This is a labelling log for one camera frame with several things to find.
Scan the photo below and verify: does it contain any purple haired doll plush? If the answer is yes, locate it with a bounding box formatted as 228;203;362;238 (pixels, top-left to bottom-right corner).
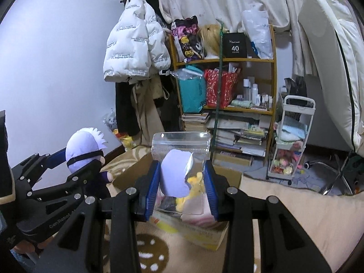
65;128;107;174

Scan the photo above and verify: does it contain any white plastic bag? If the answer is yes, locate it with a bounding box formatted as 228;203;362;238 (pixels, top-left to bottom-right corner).
242;3;273;59

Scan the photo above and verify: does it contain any beige patterned plush rug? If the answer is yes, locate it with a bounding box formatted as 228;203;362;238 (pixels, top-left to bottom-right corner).
99;144;364;273

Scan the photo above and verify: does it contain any teal shopping bag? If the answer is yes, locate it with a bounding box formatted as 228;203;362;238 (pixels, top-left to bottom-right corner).
177;65;206;114

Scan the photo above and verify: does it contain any blonde wig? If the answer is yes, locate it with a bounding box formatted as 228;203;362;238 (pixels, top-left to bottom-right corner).
199;24;223;59

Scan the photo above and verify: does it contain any white puffer jacket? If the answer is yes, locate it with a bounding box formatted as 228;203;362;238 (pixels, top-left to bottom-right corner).
103;0;171;83

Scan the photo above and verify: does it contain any clear bag with purple item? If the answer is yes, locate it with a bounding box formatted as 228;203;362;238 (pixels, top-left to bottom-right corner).
151;131;211;217

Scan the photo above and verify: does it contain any left hand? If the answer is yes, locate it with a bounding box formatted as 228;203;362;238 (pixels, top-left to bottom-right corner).
13;236;54;254

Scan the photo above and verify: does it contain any white rolling cart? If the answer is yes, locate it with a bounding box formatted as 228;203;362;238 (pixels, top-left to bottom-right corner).
267;93;316;184

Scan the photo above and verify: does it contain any black box number 40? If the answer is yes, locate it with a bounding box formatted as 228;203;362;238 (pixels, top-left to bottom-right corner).
223;33;247;58

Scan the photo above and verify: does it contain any stack of books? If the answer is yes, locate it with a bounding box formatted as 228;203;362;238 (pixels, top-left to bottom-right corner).
181;110;271;157

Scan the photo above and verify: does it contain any printed cardboard box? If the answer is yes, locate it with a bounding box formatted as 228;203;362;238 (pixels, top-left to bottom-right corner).
104;147;228;251

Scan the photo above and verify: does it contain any pink white roll cushion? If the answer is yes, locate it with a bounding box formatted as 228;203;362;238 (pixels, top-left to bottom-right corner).
180;194;217;228

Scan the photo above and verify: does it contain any wooden bookshelf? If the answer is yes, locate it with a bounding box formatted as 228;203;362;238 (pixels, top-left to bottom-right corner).
168;25;278;160

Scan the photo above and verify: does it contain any green pole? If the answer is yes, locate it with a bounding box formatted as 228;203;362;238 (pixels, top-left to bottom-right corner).
210;18;224;162

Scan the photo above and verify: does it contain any black pink printed bag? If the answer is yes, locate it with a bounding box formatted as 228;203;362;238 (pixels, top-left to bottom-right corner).
172;15;204;62

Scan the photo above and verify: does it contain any red gift bag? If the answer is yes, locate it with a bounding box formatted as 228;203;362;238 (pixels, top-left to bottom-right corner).
204;69;239;109

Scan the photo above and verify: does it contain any beige hanging coat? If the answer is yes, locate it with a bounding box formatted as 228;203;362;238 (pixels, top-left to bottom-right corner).
131;75;170;146

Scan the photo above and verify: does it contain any yellow dog plush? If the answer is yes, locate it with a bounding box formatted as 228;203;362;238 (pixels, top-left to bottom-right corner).
176;172;205;212

